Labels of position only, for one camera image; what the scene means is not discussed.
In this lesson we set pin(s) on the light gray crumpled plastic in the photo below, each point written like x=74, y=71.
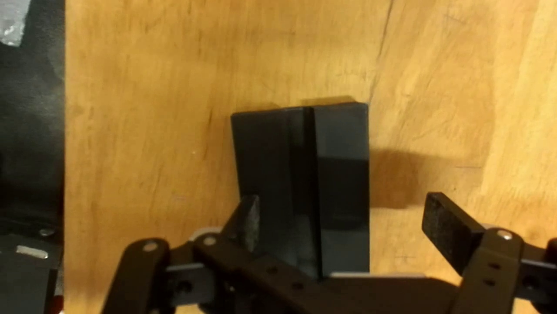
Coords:
x=13, y=23

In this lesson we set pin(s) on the black grooved plastic rail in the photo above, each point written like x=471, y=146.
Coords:
x=337, y=192

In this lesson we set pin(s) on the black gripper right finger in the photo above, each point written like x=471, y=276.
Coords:
x=499, y=272

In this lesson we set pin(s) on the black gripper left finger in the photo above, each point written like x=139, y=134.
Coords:
x=193, y=279

